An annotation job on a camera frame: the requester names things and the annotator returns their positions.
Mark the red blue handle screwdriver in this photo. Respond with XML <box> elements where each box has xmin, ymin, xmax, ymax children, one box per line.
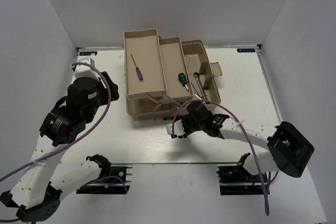
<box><xmin>131</xmin><ymin>54</ymin><xmax>144</xmax><ymax>82</ymax></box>

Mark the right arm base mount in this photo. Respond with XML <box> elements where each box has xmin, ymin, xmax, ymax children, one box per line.
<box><xmin>216</xmin><ymin>153</ymin><xmax>264</xmax><ymax>196</ymax></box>

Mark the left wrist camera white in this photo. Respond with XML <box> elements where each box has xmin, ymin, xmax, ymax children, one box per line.
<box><xmin>70</xmin><ymin>57</ymin><xmax>100</xmax><ymax>81</ymax></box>

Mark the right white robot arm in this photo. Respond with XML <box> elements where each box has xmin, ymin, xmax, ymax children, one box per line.
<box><xmin>174</xmin><ymin>102</ymin><xmax>314</xmax><ymax>182</ymax></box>

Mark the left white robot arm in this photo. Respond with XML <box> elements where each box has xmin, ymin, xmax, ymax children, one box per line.
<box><xmin>1</xmin><ymin>72</ymin><xmax>119</xmax><ymax>222</ymax></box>

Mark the small silver ratchet wrench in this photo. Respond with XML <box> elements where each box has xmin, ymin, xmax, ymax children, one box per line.
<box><xmin>190</xmin><ymin>82</ymin><xmax>203</xmax><ymax>100</ymax></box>

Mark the green stubby screwdriver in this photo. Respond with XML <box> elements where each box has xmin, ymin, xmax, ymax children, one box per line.
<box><xmin>178</xmin><ymin>72</ymin><xmax>189</xmax><ymax>91</ymax></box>

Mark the large silver ratchet wrench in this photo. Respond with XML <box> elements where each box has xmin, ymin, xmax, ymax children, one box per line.
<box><xmin>193</xmin><ymin>72</ymin><xmax>208</xmax><ymax>103</ymax></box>

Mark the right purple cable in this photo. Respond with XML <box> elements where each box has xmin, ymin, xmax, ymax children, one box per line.
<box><xmin>173</xmin><ymin>100</ymin><xmax>279</xmax><ymax>216</ymax></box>

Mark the beige plastic toolbox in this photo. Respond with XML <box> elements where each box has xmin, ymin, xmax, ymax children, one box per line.
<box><xmin>124</xmin><ymin>29</ymin><xmax>223</xmax><ymax>121</ymax></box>

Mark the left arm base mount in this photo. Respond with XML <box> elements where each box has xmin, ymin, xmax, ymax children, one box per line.
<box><xmin>76</xmin><ymin>165</ymin><xmax>132</xmax><ymax>195</ymax></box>

